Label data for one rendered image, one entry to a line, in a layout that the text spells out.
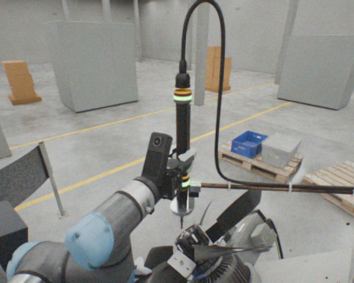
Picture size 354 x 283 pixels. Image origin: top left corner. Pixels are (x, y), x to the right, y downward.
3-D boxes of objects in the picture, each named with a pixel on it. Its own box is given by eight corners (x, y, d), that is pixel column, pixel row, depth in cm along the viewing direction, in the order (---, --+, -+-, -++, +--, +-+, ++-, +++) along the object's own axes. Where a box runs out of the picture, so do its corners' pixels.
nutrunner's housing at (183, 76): (187, 210, 70) (192, 59, 50) (187, 219, 67) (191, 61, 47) (176, 209, 70) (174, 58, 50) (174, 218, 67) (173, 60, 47)
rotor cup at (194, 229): (225, 243, 88) (205, 216, 90) (213, 267, 75) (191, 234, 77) (199, 256, 95) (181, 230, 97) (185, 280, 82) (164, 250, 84)
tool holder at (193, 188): (199, 201, 70) (200, 175, 66) (199, 217, 64) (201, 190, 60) (171, 200, 71) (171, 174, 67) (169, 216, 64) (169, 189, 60)
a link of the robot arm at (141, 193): (110, 185, 41) (144, 199, 38) (126, 173, 45) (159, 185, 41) (115, 214, 45) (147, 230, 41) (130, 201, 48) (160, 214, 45)
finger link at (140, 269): (153, 254, 80) (128, 254, 80) (150, 268, 74) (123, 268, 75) (153, 260, 81) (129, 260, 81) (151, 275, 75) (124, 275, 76)
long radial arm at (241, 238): (248, 277, 86) (229, 252, 88) (235, 279, 91) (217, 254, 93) (272, 232, 106) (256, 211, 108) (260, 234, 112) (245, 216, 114)
